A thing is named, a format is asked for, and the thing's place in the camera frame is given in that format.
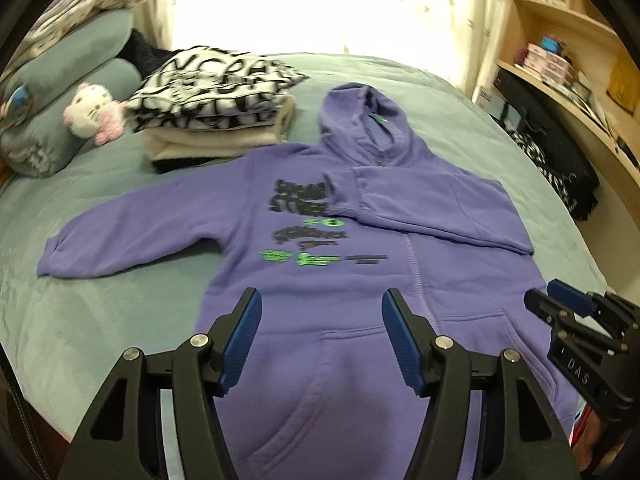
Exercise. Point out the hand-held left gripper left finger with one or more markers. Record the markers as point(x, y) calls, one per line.
point(245, 340)

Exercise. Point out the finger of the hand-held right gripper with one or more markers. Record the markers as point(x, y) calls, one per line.
point(542, 307)
point(570, 295)

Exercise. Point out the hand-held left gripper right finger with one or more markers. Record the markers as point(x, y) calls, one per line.
point(402, 345)

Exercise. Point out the purple hoodie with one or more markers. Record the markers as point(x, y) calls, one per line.
point(350, 270)

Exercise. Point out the person's right hand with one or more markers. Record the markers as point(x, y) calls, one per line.
point(592, 432)

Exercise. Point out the grey-blue bed cover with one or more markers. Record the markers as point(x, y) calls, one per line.
point(125, 320)

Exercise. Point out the black white patterned cloth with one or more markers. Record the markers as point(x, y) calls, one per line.
point(555, 170)

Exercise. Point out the dark folded cloth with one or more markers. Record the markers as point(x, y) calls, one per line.
point(185, 162)

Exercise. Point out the cream folded cloth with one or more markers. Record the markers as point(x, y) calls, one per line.
point(220, 137)

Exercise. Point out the white box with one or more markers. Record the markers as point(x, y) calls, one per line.
point(490, 102)

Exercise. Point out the yellow bag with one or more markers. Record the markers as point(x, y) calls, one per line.
point(625, 80)

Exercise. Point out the stack of pink boxes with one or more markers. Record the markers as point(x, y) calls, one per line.
point(545, 62)

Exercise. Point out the wooden shelf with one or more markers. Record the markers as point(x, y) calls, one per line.
point(595, 40)

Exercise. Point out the black white printed folded cloth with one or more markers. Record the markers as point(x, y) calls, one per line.
point(215, 82)

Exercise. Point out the white pink plush toy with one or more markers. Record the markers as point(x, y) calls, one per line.
point(92, 110)

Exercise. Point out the grey-blue pillow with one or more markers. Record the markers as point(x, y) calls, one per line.
point(75, 55)
point(50, 135)

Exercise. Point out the black fuzzy cloth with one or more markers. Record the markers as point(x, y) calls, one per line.
point(145, 55)

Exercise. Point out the light floral curtain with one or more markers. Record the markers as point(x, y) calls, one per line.
point(325, 5)

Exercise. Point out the grey white patterned blanket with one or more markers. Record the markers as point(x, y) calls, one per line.
point(85, 5)

